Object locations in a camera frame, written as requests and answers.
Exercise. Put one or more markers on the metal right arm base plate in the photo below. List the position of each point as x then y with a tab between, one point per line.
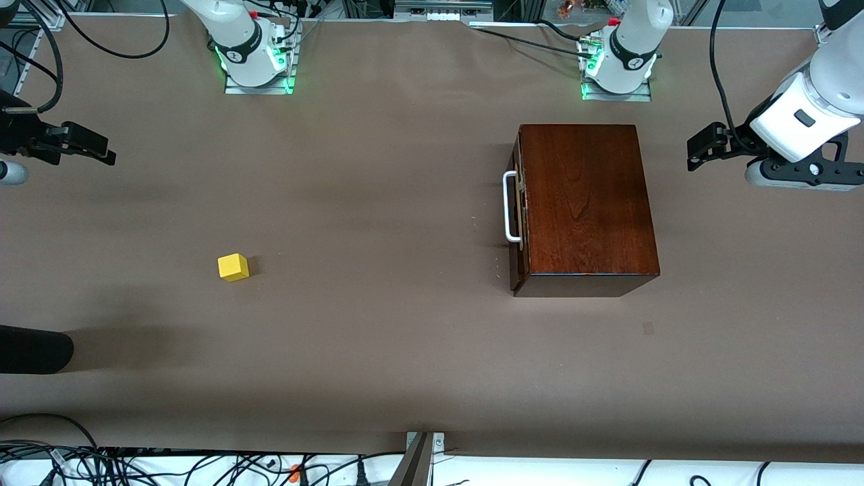
283	86

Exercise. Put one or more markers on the orange connector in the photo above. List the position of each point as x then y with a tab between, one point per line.
295	473

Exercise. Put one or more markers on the aluminium post with bracket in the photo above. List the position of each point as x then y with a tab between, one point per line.
417	462

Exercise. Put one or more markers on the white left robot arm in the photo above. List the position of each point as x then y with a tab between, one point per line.
631	40

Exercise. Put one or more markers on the black rounded cylinder object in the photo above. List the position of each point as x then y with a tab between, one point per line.
34	349

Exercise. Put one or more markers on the aluminium frame corner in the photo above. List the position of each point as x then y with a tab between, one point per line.
822	35

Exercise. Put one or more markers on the aluminium frame rail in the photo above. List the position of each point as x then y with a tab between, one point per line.
37	13

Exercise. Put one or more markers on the yellow cube block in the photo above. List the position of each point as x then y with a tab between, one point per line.
233	268

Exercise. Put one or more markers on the white power strip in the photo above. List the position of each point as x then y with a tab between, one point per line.
442	8

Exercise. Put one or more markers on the black power plug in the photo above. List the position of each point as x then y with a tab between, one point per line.
360	474

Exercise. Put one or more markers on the dark brown wooden cabinet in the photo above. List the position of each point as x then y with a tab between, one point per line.
587	202

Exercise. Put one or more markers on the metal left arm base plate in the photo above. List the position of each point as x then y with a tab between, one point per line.
617	96

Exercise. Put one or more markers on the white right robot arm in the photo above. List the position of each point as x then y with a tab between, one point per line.
236	34

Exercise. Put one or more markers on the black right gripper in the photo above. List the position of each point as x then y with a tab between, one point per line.
20	137

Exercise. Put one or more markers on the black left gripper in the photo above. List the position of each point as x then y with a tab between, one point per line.
737	138

